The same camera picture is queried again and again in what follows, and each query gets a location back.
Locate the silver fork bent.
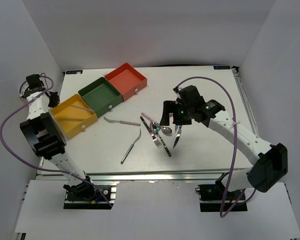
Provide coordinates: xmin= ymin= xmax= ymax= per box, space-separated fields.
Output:
xmin=120 ymin=128 xmax=142 ymax=165

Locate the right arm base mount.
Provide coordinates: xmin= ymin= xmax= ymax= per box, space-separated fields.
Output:
xmin=194 ymin=183 xmax=248 ymax=213

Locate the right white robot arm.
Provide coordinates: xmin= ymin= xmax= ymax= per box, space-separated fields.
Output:
xmin=160 ymin=85 xmax=288 ymax=200

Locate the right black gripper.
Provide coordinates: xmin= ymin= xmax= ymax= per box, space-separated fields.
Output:
xmin=159 ymin=101 xmax=194 ymax=127

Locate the pink handled fork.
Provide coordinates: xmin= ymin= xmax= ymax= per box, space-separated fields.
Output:
xmin=103 ymin=117 xmax=141 ymax=127

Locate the pink handled spoon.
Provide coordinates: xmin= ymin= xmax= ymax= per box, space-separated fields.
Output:
xmin=141 ymin=112 xmax=160 ymax=127

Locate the aluminium table frame rail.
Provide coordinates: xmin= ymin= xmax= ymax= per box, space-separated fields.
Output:
xmin=34 ymin=169 xmax=273 ymax=183

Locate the green handled knife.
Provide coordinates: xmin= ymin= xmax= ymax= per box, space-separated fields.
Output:
xmin=173 ymin=125 xmax=182 ymax=148

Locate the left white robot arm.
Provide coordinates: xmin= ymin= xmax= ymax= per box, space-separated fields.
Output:
xmin=19 ymin=74 xmax=96 ymax=200

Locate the green handled spoon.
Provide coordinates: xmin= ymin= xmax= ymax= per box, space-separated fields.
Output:
xmin=153 ymin=125 xmax=161 ymax=132

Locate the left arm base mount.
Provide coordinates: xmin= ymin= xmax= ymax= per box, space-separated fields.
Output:
xmin=63 ymin=182 xmax=113 ymax=210

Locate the red tray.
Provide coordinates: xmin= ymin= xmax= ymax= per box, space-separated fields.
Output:
xmin=104 ymin=63 xmax=148 ymax=101

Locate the yellow tray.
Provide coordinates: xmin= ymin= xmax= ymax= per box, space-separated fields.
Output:
xmin=50 ymin=94 xmax=98 ymax=139

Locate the green tray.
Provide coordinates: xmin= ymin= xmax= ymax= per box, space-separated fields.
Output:
xmin=78 ymin=77 xmax=124 ymax=118

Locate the silver fork in pile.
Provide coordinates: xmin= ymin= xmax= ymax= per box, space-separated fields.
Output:
xmin=150 ymin=123 xmax=163 ymax=147

